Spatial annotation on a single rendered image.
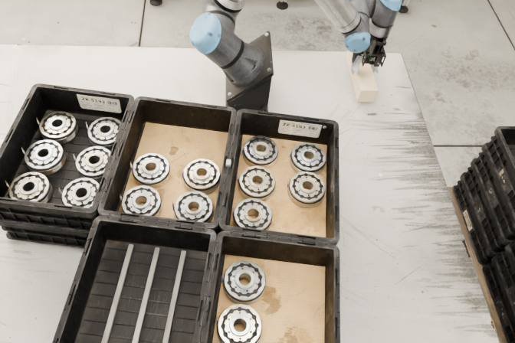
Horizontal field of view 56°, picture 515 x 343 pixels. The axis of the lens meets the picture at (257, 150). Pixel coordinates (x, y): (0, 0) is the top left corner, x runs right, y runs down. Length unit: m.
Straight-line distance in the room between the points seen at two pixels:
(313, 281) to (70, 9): 2.55
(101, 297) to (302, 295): 0.49
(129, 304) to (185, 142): 0.50
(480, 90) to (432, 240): 1.75
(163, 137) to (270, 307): 0.60
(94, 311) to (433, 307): 0.90
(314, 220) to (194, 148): 0.41
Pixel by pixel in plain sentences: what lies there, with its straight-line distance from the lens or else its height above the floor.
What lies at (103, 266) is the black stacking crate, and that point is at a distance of 1.29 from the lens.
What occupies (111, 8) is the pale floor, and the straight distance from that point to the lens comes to 3.34.
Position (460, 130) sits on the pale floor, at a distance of 2.92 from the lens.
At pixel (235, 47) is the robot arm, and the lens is 1.57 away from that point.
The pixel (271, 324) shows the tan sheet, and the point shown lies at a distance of 1.22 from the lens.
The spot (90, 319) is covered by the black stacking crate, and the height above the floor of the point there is 0.83.
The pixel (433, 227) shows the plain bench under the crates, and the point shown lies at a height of 0.70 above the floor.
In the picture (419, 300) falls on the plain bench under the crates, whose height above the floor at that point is 0.70.
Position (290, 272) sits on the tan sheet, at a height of 0.83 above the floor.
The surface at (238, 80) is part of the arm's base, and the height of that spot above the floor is 0.84.
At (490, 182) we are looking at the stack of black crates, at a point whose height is 0.42.
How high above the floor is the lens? 1.99
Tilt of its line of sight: 53 degrees down
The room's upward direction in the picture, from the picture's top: 8 degrees clockwise
